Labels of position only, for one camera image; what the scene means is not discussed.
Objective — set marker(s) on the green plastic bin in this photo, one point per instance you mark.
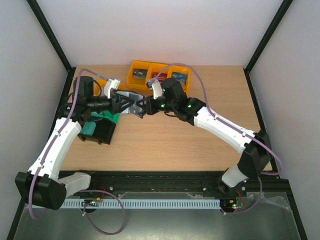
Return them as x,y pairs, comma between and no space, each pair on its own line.
105,115

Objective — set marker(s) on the yellow bin near green bin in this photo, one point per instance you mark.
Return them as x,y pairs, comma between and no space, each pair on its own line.
100,87

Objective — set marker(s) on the blue VIP card stack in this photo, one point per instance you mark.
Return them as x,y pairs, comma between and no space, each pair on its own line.
181,77

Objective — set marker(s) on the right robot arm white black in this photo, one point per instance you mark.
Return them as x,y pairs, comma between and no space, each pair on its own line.
254,147

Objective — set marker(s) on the black leather card holder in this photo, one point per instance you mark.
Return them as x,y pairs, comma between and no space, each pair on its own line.
136,96

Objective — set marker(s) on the teal VIP card stack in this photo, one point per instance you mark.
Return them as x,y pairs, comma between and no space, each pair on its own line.
88,128

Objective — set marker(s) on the white slotted cable duct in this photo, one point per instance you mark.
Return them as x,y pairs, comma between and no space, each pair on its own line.
144,204

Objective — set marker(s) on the black frame post right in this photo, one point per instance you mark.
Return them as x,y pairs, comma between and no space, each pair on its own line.
276,20

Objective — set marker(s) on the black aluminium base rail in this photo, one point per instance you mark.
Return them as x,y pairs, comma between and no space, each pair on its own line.
202,182

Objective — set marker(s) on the yellow bin with red cards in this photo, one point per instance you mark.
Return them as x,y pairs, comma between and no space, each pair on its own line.
157,68

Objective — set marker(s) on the yellow bin with blue cards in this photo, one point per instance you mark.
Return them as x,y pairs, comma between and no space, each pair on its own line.
182,69

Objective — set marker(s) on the yellow bin with grey cards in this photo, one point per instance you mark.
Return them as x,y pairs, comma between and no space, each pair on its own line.
137,84

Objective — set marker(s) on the grey VIP card stack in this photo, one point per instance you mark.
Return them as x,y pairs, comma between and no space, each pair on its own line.
139,73

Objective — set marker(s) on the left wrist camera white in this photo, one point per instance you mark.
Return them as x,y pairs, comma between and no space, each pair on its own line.
111,85

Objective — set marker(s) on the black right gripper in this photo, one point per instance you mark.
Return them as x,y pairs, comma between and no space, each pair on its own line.
149,106

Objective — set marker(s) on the black frame post left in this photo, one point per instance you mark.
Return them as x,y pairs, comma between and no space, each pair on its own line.
42,20

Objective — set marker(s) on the red VIP card stack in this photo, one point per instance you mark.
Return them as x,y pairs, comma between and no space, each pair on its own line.
161,77

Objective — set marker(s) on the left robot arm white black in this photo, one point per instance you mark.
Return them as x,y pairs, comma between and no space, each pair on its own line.
41,186

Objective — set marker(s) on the black frame post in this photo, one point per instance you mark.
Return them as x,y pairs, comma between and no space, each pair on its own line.
42,20
276,20

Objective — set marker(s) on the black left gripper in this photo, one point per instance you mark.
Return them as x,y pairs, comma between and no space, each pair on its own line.
115,103

